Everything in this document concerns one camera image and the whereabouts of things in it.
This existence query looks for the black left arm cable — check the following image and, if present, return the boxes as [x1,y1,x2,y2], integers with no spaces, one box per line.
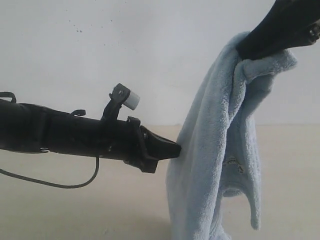
[0,154,101,189]

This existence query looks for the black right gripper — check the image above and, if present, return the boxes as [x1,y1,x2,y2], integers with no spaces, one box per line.
[236,0,320,60]

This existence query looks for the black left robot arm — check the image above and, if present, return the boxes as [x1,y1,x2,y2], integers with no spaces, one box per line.
[0,100,181,173]

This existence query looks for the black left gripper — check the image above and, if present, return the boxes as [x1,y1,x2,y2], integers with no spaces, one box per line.
[123,116,182,174]

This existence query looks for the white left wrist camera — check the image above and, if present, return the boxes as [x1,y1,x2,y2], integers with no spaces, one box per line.
[111,83,140,111]

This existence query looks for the light blue terry towel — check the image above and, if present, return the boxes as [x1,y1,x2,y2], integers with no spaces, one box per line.
[166,32,297,240]

